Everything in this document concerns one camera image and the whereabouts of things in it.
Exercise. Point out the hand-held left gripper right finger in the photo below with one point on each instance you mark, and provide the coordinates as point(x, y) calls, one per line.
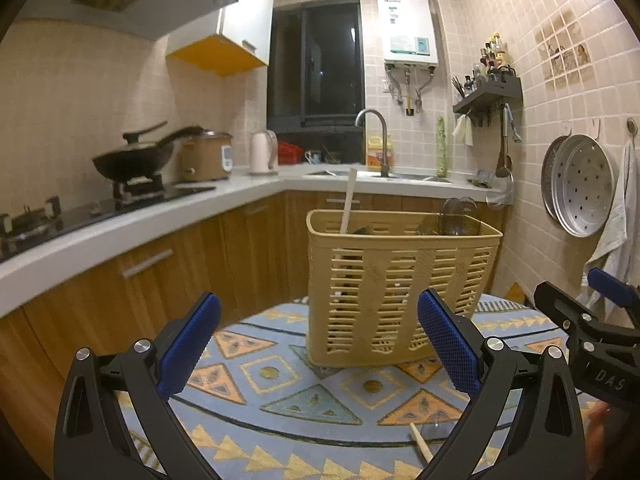
point(450, 345)

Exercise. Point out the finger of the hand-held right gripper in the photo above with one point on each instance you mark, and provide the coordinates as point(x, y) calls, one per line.
point(615, 292)
point(575, 317)

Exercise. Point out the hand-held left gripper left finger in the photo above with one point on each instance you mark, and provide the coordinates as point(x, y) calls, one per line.
point(192, 337)

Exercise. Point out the translucent grey spoon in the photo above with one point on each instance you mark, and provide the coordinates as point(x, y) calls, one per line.
point(436, 431)

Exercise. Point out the beige plastic utensil basket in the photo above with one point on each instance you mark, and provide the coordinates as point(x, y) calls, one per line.
point(380, 290)

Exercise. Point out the wooden chopstick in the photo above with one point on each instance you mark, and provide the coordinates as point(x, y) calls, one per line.
point(348, 200)
point(421, 442)

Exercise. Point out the translucent dark spoon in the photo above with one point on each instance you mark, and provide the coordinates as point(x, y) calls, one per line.
point(427, 226)

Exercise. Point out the dark utensils in shelf holder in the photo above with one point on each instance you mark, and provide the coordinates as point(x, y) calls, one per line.
point(461, 87)

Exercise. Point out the person's right hand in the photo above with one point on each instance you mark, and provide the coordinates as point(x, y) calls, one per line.
point(597, 432)

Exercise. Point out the grey hanging towel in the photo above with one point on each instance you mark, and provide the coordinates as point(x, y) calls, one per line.
point(615, 230)

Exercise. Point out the wooden base cabinets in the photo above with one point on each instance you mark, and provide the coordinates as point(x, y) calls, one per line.
point(200, 265)

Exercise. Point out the perforated metal steamer tray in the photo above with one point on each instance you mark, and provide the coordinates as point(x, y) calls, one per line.
point(585, 185)

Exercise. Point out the patterned blue tablecloth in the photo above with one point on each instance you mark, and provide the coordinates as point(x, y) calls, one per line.
point(300, 400)

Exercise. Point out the round metal tray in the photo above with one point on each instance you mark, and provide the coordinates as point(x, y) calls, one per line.
point(548, 180)

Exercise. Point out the clear hanging strainer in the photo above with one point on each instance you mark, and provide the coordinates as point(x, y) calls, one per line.
point(500, 192)

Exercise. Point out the black gas cooktop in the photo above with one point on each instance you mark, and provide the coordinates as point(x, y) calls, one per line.
point(100, 212)

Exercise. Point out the black burner grate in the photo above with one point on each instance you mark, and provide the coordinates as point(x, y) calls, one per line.
point(137, 187)
point(27, 220)

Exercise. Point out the small items on counter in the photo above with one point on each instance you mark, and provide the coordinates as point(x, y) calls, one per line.
point(481, 180)

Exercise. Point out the steel sink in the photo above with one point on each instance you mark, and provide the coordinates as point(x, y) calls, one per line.
point(415, 177)

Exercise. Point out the hanging wooden spatula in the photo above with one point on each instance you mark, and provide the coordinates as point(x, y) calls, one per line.
point(502, 157)

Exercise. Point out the beige rice cooker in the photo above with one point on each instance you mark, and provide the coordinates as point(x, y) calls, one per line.
point(210, 157)

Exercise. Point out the black wok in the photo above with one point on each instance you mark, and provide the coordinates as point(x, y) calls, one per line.
point(130, 165)

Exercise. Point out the hanging metal tongs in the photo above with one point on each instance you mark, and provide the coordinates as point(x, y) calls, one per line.
point(511, 125)

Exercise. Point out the white electric kettle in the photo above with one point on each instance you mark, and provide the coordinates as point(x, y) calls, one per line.
point(261, 152)

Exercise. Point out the green plant stalk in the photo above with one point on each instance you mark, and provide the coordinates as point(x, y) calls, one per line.
point(441, 147)

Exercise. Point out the black wok lid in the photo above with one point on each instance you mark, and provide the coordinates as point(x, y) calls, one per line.
point(135, 142)

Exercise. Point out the yellow detergent bottle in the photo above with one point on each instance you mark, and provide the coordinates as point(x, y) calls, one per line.
point(374, 152)

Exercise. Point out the red plastic basket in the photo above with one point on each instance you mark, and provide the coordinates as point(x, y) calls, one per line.
point(290, 154)

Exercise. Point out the metal faucet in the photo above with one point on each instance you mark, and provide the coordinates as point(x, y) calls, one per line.
point(384, 142)

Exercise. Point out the white hanging cloth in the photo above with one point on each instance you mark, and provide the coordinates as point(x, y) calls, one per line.
point(464, 131)

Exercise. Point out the white patterned mug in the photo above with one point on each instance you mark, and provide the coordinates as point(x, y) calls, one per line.
point(312, 157)

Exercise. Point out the dark bowl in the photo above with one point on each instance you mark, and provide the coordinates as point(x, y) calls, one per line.
point(331, 157)

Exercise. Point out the water heater pipes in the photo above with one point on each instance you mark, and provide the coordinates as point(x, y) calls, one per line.
point(409, 92)

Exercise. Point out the row of seasoning bottles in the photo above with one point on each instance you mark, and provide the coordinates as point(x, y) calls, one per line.
point(492, 60)

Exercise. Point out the dark window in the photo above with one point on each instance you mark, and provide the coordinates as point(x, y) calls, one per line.
point(320, 65)

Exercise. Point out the white water heater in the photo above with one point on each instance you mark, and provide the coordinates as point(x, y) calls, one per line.
point(407, 25)

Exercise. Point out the dark wall shelf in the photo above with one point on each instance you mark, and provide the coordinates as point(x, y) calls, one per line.
point(495, 90)

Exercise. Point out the white wall cabinet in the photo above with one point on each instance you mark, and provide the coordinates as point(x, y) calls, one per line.
point(245, 10)

